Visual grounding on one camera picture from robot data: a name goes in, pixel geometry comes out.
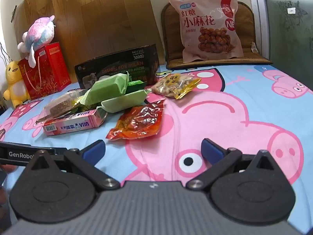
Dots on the red snack packet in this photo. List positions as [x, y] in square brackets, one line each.
[139, 122]

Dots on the pig print bed sheet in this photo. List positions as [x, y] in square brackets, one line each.
[244, 127]

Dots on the person's left hand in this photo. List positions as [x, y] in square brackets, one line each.
[7, 168]

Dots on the red gift bag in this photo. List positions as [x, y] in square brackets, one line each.
[46, 73]

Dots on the wooden board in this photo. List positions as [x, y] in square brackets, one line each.
[97, 24]

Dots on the dark cardboard box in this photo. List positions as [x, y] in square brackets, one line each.
[137, 61]

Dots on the pink carton box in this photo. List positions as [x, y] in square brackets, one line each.
[73, 124]

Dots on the pale green wrapped pastry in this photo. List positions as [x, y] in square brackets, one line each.
[122, 101]

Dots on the yellow peanut snack packet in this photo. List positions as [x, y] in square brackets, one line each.
[173, 85]

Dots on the wooden chair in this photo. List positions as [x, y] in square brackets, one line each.
[249, 29]

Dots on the large pink snack bag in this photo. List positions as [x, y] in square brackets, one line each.
[207, 29]

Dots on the pastel plush toy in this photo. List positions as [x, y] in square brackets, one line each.
[39, 34]

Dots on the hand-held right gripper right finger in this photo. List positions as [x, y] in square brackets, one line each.
[211, 151]

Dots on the shiny green snack packet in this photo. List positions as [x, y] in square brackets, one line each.
[135, 85]

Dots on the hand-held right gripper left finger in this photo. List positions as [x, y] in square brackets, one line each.
[94, 150]

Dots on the clear wrapped brown cake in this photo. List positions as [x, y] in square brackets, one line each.
[61, 102]

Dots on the frosted glass door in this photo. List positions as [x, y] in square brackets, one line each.
[288, 29]

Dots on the yellow plush duck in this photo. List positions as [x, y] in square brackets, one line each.
[14, 83]

